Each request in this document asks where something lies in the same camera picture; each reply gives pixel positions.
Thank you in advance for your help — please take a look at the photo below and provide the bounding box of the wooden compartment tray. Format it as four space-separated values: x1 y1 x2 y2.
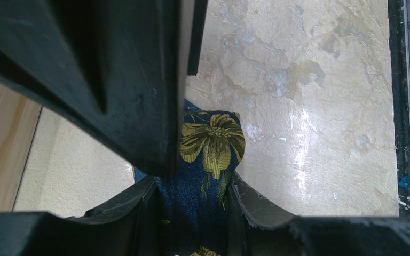
0 84 41 212

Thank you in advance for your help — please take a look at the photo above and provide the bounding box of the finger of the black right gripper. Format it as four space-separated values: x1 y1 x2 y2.
0 1 181 177
187 0 208 76

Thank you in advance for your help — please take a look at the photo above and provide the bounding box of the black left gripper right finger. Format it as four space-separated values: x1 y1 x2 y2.
227 174 410 255

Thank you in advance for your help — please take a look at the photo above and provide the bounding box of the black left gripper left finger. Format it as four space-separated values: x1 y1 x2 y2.
0 176 161 255

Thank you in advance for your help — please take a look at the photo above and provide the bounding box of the blue floral tie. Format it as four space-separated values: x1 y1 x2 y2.
132 99 247 256

